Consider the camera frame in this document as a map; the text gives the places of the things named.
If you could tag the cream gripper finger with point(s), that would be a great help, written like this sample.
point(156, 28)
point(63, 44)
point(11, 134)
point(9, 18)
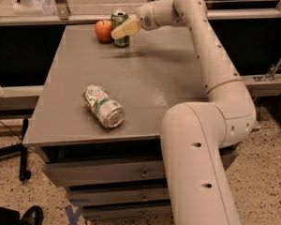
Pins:
point(126, 28)

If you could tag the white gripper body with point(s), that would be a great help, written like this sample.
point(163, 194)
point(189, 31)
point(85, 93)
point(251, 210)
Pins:
point(145, 17)

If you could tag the green soda can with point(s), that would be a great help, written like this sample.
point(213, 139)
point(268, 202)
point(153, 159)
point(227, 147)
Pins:
point(117, 18)

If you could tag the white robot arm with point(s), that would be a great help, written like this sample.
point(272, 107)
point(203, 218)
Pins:
point(193, 133)

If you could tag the red apple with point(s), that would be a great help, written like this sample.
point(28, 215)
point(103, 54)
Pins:
point(103, 30)

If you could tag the silver crushed can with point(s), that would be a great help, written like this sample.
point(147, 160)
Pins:
point(107, 110)

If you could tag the grey drawer cabinet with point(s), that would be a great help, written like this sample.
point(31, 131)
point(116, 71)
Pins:
point(157, 71)

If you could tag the top grey drawer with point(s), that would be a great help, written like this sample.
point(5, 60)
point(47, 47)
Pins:
point(103, 171)

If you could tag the grey drawer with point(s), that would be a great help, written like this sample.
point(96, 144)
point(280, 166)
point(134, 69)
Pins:
point(126, 210)
point(103, 171)
point(114, 195)

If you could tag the black tripod stand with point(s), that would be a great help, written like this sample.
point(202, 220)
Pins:
point(24, 173)

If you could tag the middle grey drawer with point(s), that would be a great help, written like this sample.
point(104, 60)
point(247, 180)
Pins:
point(114, 195)

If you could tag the bottom grey drawer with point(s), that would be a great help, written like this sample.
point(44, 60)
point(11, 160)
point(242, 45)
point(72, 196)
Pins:
point(126, 210)

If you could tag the black shoe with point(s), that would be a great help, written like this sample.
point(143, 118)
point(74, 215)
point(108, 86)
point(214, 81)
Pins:
point(33, 216)

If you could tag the metal railing frame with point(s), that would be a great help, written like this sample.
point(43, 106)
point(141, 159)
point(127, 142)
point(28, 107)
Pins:
point(68, 14)

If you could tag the metal bracket clamp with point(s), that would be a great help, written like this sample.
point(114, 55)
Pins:
point(270, 73)

